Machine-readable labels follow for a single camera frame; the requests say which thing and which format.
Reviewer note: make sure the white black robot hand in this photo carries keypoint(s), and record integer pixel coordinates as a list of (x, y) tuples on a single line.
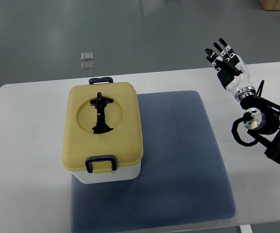
[(231, 70)]

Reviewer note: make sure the yellow storage box lid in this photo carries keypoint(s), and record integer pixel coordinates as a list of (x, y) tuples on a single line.
[(103, 128)]

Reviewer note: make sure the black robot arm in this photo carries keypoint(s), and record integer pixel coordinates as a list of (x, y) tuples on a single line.
[(262, 120)]

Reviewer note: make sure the white storage box base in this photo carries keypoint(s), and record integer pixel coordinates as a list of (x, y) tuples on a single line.
[(122, 173)]

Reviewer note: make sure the blue grey textured mat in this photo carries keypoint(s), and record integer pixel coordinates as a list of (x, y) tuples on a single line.
[(182, 179)]

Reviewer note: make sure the upper metal floor plate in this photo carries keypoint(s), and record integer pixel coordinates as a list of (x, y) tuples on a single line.
[(87, 56)]

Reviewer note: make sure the white table leg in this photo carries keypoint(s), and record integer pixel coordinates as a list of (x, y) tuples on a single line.
[(245, 228)]

